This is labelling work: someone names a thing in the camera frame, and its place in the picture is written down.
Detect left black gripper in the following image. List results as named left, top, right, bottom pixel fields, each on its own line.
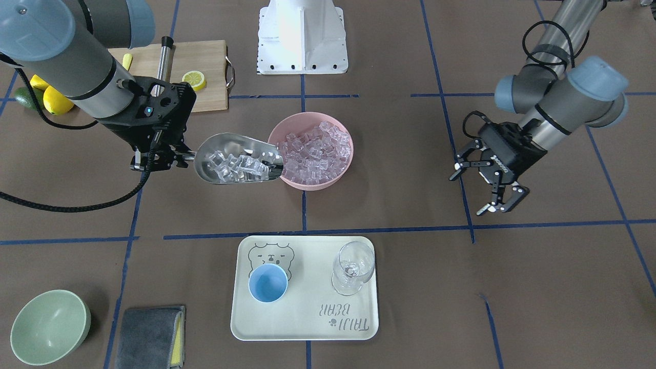
left=449, top=122, right=547, bottom=216

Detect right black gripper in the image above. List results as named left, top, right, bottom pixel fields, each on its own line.
left=97, top=76, right=196, bottom=172

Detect stainless steel ice scoop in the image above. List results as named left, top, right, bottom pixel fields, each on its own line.
left=175, top=133, right=284, bottom=185

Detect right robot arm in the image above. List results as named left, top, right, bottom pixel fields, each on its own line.
left=1, top=1, right=195, bottom=171

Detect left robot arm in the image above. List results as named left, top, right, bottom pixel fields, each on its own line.
left=450, top=1, right=628, bottom=216

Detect ice cubes in scoop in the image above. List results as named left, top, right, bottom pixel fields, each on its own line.
left=201, top=150, right=274, bottom=185

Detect pile of clear ice cubes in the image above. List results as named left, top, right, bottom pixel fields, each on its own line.
left=276, top=121, right=353, bottom=186

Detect light blue plastic cup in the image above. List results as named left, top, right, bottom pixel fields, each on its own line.
left=248, top=263, right=289, bottom=303

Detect lemon half slice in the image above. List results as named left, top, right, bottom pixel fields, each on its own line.
left=182, top=70, right=207, bottom=91

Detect yellow plastic knife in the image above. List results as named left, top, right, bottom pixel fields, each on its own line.
left=121, top=52, right=133, bottom=71

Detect wooden cutting board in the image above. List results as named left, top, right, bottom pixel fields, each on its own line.
left=109, top=40, right=234, bottom=113

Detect whole yellow lemon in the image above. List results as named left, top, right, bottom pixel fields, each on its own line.
left=43, top=86, right=74, bottom=115

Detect steel cylinder rod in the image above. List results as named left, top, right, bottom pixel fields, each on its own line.
left=156, top=36, right=174, bottom=83

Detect green lime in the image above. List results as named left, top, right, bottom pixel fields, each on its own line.
left=13, top=87, right=45, bottom=111

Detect pink bowl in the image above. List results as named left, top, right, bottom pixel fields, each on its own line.
left=269, top=112, right=354, bottom=191

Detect clear wine glass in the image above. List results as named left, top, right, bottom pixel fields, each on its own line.
left=331, top=241, right=375, bottom=296

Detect grey folded cloth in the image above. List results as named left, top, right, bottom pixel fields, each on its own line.
left=114, top=305, right=179, bottom=368

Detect yellow sponge under cloth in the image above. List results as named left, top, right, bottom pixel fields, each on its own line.
left=169, top=305, right=187, bottom=368

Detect green bowl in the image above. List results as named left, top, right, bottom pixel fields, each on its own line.
left=10, top=290, right=91, bottom=366

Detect cream bear serving tray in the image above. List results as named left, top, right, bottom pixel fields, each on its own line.
left=231, top=235, right=379, bottom=341

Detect black braided cable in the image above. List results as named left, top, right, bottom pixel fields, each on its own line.
left=0, top=51, right=154, bottom=213

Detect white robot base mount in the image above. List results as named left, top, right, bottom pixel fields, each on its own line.
left=256, top=1, right=349, bottom=75

